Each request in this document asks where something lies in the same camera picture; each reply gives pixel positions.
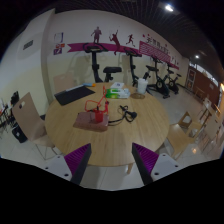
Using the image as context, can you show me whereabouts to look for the white cup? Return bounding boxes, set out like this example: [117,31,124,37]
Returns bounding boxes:
[136,78,149,95]

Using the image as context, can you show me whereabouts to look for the grey wall sign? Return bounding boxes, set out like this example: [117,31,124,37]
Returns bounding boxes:
[22,39,34,51]

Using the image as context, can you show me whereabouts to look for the round ceiling light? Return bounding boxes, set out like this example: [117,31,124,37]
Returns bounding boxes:
[164,3,175,13]

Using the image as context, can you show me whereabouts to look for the white tissue box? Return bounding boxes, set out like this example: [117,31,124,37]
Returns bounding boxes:
[109,81,125,90]

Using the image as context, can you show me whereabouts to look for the black mouse pad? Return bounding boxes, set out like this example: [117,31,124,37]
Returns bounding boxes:
[54,85,96,107]

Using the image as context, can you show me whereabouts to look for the black exercise bike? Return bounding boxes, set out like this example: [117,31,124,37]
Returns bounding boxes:
[123,47,151,88]
[163,64,183,95]
[143,56,172,99]
[82,42,123,84]

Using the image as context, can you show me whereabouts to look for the round wooden coaster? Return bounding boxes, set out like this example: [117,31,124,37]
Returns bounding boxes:
[129,92,146,100]

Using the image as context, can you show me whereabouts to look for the purple wall poster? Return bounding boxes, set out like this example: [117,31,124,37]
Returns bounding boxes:
[53,43,66,56]

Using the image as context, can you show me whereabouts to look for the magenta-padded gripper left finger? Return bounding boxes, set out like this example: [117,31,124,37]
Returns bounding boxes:
[42,143,93,186]

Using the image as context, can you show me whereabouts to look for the white wall poster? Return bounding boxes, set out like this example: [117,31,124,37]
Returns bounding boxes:
[54,32,64,44]

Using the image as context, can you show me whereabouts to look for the red charger block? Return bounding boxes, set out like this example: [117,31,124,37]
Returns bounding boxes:
[93,109,105,125]

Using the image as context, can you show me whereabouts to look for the black chairs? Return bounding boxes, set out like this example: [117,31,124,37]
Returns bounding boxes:
[0,89,21,134]

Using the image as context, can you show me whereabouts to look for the group of wooden chairs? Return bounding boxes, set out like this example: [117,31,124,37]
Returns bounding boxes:
[178,96,224,151]

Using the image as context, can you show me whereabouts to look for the black bag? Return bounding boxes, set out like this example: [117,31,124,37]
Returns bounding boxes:
[12,126,28,144]

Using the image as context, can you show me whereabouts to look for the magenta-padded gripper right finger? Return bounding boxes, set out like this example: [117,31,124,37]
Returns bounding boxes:
[131,142,183,186]

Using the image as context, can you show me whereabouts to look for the red charging cable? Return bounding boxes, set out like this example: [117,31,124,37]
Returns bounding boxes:
[84,85,111,115]

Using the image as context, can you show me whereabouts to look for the light wooden chair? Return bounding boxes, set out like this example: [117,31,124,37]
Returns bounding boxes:
[12,92,63,161]

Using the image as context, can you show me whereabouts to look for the black power cord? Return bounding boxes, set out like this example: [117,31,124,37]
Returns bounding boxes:
[107,105,138,126]

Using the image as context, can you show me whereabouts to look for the green wet wipes pack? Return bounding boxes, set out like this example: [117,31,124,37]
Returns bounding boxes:
[105,88,131,100]

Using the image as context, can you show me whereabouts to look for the beige chair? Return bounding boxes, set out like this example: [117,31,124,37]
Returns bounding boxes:
[53,73,78,94]

